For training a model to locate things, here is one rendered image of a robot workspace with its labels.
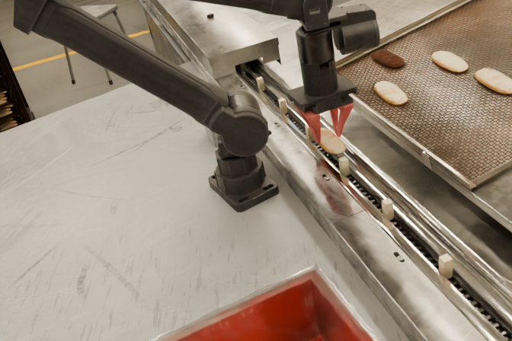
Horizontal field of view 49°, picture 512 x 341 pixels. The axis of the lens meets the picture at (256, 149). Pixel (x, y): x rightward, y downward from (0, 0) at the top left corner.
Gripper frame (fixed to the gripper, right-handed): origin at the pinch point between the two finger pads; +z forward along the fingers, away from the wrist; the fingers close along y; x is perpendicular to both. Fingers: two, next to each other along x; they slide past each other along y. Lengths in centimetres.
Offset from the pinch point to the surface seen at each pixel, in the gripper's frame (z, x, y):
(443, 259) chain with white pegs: 1.7, -33.9, -0.4
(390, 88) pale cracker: -2.2, 4.9, 15.6
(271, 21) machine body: 7, 88, 21
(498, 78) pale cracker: -4.5, -7.6, 29.1
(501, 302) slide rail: 3.7, -41.4, 2.2
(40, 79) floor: 89, 351, -83
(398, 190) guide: 2.5, -17.6, 3.2
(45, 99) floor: 89, 306, -79
